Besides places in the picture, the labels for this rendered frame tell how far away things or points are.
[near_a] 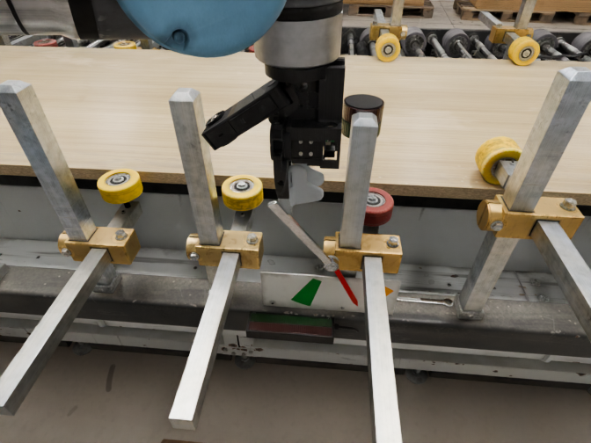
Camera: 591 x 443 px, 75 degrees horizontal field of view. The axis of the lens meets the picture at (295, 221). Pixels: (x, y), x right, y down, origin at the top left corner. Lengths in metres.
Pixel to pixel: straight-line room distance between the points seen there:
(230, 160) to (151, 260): 0.36
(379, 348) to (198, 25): 0.47
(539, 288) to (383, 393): 0.64
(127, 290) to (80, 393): 0.82
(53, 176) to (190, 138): 0.25
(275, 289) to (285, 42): 0.49
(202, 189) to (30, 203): 0.63
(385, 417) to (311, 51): 0.42
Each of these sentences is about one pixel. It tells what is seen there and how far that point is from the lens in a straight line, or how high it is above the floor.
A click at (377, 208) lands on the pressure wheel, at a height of 0.91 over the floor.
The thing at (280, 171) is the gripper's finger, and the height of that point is 1.09.
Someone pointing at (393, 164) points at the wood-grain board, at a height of 0.90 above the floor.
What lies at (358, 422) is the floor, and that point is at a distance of 1.45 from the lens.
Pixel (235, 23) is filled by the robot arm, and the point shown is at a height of 1.29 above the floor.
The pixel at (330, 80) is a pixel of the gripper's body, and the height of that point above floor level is 1.19.
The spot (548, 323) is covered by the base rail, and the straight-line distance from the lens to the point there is 0.91.
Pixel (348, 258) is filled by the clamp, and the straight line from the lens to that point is 0.68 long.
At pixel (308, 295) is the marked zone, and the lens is 0.76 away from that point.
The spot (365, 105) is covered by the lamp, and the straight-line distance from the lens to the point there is 0.58.
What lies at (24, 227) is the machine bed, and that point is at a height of 0.66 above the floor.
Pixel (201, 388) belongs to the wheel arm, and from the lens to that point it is 0.56.
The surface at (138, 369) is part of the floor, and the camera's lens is 1.63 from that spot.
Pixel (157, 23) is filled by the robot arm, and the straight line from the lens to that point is 0.20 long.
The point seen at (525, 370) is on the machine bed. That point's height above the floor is 0.16.
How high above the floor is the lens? 1.34
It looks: 40 degrees down
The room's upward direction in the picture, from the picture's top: straight up
